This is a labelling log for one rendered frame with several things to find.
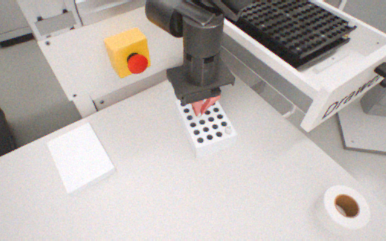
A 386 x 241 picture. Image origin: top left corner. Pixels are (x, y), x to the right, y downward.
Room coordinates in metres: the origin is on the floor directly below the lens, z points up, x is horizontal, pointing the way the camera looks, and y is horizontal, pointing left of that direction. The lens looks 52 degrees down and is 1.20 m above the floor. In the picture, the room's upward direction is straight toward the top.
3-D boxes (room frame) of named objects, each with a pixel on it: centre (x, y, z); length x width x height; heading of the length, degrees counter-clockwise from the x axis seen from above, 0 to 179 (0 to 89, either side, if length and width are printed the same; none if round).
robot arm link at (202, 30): (0.33, -0.01, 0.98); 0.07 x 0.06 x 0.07; 44
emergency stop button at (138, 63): (0.39, 0.11, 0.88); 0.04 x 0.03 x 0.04; 125
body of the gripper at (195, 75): (0.32, -0.01, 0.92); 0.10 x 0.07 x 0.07; 111
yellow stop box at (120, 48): (0.42, 0.13, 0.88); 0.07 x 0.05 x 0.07; 125
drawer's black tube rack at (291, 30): (0.52, -0.20, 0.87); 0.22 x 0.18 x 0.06; 35
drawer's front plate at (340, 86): (0.35, -0.32, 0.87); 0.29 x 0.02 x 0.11; 125
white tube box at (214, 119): (0.32, -0.02, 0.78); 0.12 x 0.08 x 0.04; 21
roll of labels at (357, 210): (0.14, -0.24, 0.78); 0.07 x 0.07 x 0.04
